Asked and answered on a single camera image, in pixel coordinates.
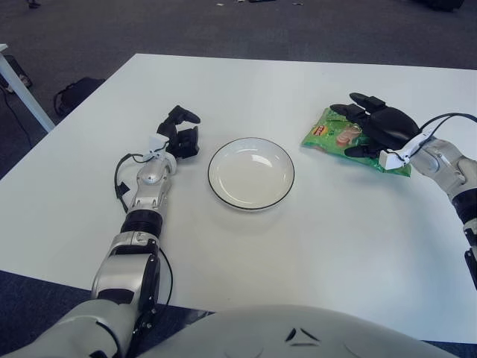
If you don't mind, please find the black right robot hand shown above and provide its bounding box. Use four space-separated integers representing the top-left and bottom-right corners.
329 92 421 160

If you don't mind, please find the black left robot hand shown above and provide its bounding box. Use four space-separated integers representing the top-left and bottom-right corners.
156 105 201 160

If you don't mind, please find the green snack chip bag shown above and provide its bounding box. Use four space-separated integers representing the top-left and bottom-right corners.
300 107 412 179

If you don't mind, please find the white plate black rim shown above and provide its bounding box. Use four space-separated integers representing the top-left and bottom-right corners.
207 137 296 213

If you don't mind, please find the black backpack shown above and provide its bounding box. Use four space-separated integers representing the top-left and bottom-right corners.
53 77 107 116

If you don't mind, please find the white table leg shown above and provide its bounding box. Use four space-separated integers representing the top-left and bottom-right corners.
0 43 56 134

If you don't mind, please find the dark floor power strip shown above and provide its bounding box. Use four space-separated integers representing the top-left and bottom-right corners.
2 54 34 90

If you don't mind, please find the silver robot torso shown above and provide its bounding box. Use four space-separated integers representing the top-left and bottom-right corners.
126 304 459 358

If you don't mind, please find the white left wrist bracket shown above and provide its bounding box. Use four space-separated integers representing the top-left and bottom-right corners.
148 134 168 154

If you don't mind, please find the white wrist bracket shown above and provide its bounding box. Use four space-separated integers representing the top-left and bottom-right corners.
148 134 168 154
379 128 435 172

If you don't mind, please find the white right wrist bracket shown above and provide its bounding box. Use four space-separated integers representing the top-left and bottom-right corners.
379 128 435 172

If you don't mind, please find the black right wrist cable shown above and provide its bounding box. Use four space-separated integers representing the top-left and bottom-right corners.
419 113 477 150

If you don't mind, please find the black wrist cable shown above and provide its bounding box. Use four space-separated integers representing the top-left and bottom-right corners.
419 113 477 150
114 151 157 213

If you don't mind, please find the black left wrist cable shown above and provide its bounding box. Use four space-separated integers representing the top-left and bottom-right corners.
114 151 157 213

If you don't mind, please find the black left elbow cable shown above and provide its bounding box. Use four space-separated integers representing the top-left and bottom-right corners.
158 248 175 305

